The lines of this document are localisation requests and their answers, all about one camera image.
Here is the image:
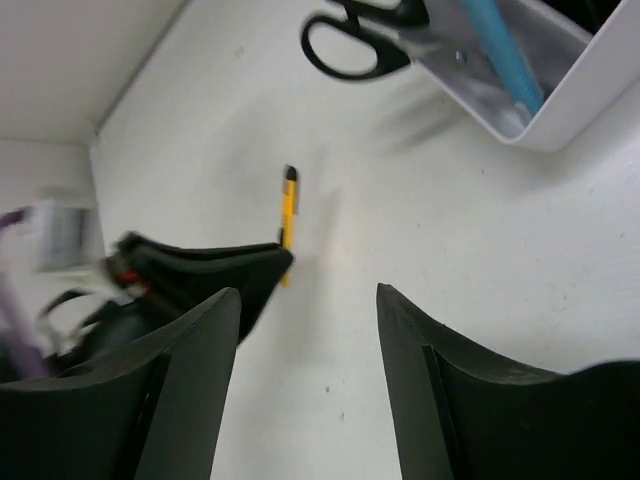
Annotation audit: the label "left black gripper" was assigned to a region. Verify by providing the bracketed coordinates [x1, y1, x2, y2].
[39, 232, 294, 373]

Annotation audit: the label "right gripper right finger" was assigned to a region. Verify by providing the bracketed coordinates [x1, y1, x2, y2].
[376, 284, 639, 479]

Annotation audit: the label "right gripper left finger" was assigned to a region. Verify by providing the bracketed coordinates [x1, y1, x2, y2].
[1, 288, 241, 479]

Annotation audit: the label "yellow utility knife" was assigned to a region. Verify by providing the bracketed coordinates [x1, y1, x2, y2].
[277, 164, 301, 289]

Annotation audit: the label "black handled scissors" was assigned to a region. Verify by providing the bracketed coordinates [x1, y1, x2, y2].
[299, 0, 501, 96]

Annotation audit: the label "white three-compartment container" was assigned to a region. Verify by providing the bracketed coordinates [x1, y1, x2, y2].
[401, 1, 639, 152]

